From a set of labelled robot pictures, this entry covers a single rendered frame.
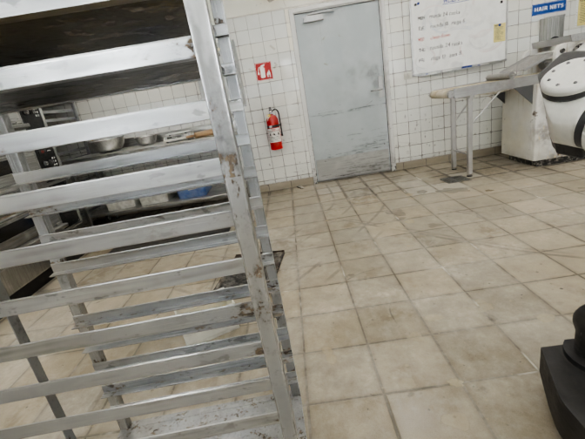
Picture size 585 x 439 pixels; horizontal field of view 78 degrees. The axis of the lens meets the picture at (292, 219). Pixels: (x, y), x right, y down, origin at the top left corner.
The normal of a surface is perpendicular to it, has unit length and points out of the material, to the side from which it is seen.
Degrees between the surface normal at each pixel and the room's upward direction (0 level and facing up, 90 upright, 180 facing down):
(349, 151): 90
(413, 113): 90
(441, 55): 90
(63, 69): 90
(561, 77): 32
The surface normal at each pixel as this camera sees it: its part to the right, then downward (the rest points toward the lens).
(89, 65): 0.08, 0.31
